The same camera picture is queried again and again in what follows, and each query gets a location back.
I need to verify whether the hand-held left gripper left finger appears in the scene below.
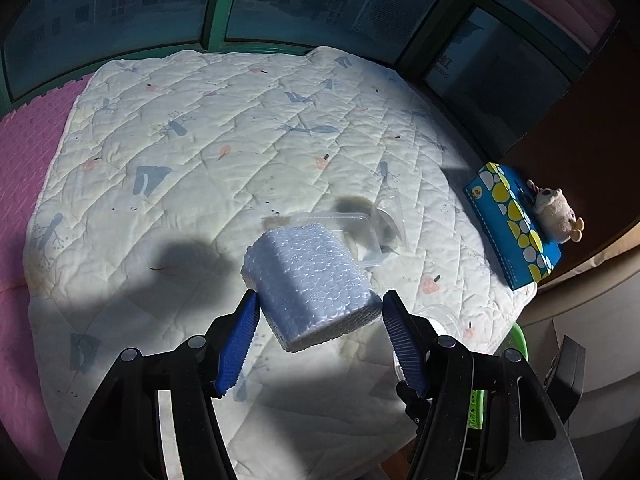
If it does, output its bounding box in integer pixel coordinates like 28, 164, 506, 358
57, 290, 261, 480

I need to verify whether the brown wooden cabinet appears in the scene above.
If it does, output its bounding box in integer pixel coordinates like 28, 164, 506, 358
500, 25, 640, 281

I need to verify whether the clear plastic container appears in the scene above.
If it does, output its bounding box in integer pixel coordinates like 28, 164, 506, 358
262, 210, 401, 267

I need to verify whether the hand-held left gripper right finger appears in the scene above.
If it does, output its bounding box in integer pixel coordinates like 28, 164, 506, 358
382, 289, 586, 480

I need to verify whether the blue dotted tissue box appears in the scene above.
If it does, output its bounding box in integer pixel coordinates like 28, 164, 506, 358
464, 162, 563, 291

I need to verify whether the beige plush toy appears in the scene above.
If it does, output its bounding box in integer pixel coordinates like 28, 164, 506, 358
525, 179, 585, 245

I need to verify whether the green plastic basket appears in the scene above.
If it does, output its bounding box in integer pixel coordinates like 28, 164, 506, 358
465, 322, 529, 431

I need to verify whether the white quilted blanket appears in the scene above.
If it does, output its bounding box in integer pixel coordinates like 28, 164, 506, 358
27, 46, 538, 461

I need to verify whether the green window frame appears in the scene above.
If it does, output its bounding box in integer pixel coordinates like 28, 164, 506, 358
0, 0, 576, 106

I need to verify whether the clear plastic packaging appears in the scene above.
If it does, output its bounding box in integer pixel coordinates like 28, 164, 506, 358
370, 187, 407, 253

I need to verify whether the pink foam mat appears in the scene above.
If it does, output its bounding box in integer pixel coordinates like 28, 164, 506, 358
0, 80, 96, 461

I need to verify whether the beige cushion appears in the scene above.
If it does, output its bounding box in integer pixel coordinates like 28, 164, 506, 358
520, 220, 640, 396

